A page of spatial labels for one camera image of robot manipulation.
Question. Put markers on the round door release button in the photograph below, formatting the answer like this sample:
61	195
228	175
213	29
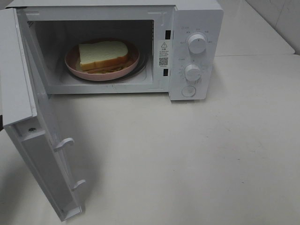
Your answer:
188	91

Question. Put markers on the white bread sandwich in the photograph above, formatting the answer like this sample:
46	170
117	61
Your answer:
102	54

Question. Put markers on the pink round plate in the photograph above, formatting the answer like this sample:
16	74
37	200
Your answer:
131	47

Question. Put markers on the white microwave door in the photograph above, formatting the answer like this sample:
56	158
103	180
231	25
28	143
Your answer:
28	116

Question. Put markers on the lower white timer knob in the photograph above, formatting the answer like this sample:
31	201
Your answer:
192	73

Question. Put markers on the white warning label sticker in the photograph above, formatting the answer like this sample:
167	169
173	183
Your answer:
163	52

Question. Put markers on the white microwave oven body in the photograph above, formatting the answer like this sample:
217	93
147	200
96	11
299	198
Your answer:
58	25

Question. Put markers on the upper white power knob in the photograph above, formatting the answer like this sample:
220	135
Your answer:
197	42

